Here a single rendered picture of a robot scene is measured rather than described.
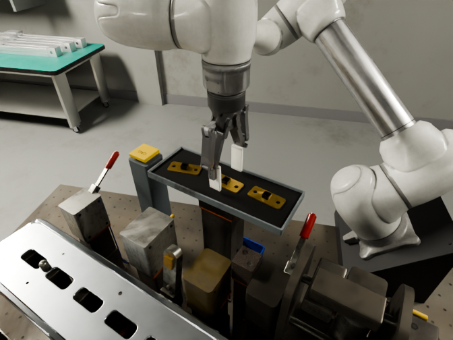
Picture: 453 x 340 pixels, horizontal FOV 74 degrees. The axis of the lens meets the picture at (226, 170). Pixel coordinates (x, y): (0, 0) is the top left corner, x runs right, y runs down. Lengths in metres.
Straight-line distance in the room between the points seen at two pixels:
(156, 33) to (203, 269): 0.46
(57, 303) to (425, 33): 3.34
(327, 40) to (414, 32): 2.44
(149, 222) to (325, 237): 0.76
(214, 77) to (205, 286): 0.40
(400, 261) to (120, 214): 1.04
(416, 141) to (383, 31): 2.47
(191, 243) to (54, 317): 0.57
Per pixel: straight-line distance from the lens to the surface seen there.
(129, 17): 0.57
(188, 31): 0.53
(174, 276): 0.71
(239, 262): 0.65
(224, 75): 0.54
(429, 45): 3.51
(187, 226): 1.25
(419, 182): 0.97
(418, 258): 1.06
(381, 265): 1.08
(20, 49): 3.73
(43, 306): 0.82
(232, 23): 0.51
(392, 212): 0.99
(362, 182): 0.94
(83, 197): 0.93
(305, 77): 3.41
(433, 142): 0.97
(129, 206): 1.39
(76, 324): 0.77
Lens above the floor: 1.64
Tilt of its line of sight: 38 degrees down
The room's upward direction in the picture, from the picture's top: straight up
